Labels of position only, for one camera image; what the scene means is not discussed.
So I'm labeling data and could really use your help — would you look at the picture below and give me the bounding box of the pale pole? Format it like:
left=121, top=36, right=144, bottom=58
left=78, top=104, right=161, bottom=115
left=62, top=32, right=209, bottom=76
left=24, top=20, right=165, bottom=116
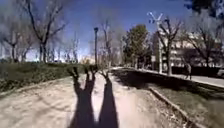
left=147, top=11, right=165, bottom=74

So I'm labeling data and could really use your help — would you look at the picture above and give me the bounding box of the person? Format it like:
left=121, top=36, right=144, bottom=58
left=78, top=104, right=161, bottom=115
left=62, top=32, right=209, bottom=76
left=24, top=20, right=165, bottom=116
left=185, top=63, right=193, bottom=81

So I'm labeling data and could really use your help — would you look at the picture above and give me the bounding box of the pale building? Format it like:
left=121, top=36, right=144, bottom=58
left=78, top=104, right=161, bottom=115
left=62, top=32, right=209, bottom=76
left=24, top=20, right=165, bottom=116
left=151, top=31, right=224, bottom=69

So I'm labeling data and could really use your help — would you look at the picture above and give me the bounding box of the sandy dirt path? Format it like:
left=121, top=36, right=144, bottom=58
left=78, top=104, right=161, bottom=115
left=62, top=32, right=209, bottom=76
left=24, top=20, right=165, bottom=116
left=0, top=68, right=188, bottom=128

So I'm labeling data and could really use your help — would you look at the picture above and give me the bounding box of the shaded grass strip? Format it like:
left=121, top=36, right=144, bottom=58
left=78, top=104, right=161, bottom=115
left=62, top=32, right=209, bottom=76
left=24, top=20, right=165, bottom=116
left=113, top=68, right=224, bottom=128

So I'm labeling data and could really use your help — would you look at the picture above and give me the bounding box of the green evergreen tree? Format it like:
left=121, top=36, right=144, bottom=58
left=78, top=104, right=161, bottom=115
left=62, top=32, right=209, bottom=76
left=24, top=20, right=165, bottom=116
left=122, top=23, right=151, bottom=70

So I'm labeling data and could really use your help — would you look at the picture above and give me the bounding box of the stone kerb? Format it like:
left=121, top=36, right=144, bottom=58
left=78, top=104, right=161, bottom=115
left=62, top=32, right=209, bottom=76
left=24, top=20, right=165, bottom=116
left=145, top=86, right=199, bottom=128

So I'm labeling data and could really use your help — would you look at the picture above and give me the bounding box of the green grass bank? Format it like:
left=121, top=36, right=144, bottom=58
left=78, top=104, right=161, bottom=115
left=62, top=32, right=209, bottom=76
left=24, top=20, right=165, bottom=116
left=0, top=61, right=92, bottom=93

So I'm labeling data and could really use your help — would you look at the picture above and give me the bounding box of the dark hedge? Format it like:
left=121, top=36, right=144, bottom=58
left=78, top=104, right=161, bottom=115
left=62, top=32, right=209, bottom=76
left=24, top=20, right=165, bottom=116
left=171, top=65, right=222, bottom=78

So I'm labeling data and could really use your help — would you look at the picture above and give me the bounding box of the bare tree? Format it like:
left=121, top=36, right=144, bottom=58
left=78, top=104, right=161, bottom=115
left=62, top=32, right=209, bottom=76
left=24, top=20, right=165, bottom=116
left=184, top=16, right=224, bottom=70
left=155, top=18, right=184, bottom=76

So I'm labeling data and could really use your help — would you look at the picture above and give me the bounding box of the dark lamp post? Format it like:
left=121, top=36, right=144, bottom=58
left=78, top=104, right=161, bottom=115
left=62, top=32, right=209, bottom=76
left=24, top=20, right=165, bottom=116
left=93, top=26, right=100, bottom=68

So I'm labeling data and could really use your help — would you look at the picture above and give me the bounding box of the row of bare trees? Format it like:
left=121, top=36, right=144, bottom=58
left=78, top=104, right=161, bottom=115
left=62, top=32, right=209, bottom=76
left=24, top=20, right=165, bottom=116
left=0, top=0, right=122, bottom=68

